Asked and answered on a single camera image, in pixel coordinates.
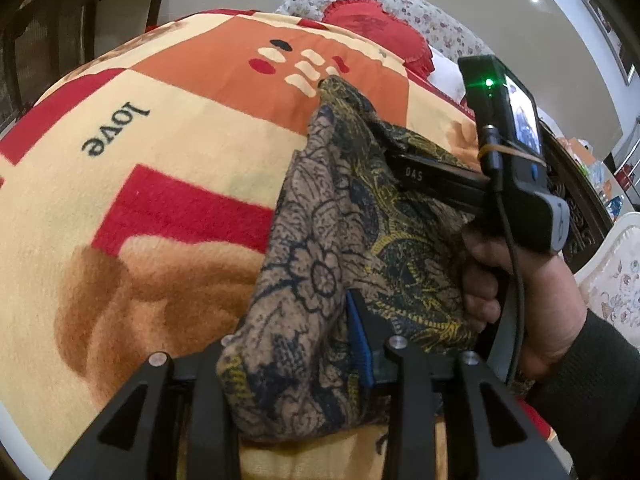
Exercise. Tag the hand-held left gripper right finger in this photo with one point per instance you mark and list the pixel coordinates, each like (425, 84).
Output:
(357, 345)

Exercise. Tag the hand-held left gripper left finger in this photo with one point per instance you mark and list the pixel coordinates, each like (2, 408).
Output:
(210, 410)

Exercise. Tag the brown batik patterned cloth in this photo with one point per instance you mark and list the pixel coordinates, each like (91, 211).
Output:
(310, 240)

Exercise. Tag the person's right forearm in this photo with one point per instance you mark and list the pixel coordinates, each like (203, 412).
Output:
(600, 385)

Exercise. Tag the person's right hand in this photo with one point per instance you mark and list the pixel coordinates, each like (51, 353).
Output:
(545, 300)

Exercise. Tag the dark carved wooden headboard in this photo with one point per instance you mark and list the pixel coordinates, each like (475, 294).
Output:
(585, 210)

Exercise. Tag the pile of colourful packets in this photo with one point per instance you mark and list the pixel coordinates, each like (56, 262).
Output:
(600, 180)

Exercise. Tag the white pillow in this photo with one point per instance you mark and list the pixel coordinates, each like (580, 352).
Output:
(447, 75)

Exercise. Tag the white floral armchair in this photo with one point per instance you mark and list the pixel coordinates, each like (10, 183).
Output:
(620, 280)

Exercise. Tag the orange cream printed blanket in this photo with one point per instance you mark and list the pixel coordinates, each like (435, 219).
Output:
(125, 210)

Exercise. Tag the red heart-shaped pillow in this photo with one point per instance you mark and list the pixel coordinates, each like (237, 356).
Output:
(370, 22)

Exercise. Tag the dark wooden chair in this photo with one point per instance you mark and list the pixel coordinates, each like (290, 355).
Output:
(60, 20)

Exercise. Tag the framed wall picture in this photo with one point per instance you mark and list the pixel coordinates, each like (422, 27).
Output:
(607, 25)

